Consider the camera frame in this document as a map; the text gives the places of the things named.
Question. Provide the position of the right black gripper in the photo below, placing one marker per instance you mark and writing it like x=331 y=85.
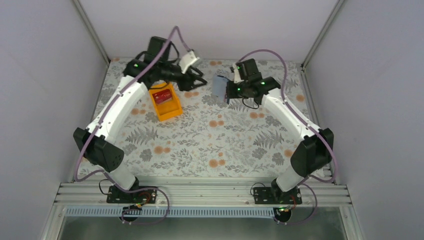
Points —
x=230 y=93

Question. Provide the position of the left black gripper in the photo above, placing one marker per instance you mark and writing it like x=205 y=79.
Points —
x=185 y=84

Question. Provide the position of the blue card holder wallet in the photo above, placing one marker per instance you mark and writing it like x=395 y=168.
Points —
x=219 y=88

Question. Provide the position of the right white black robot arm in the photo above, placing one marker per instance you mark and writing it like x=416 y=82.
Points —
x=314 y=145

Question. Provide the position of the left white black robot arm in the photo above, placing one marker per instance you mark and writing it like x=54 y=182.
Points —
x=96 y=142

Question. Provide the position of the orange plastic bin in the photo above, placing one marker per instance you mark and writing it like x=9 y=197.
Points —
x=168 y=109

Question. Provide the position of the floral patterned table mat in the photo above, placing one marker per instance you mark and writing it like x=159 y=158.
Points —
x=209 y=139

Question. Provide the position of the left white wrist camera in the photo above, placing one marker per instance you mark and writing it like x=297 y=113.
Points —
x=190 y=59

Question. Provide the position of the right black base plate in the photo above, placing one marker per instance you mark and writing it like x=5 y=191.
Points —
x=267 y=196

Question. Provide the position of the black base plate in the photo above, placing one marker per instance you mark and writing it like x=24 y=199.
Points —
x=267 y=196
x=116 y=196

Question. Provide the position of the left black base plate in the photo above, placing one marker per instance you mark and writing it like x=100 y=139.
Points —
x=116 y=196

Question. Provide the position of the aluminium mounting rail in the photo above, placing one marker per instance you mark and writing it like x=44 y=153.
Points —
x=204 y=192

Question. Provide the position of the grey slotted cable duct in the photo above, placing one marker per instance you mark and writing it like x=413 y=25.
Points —
x=173 y=212

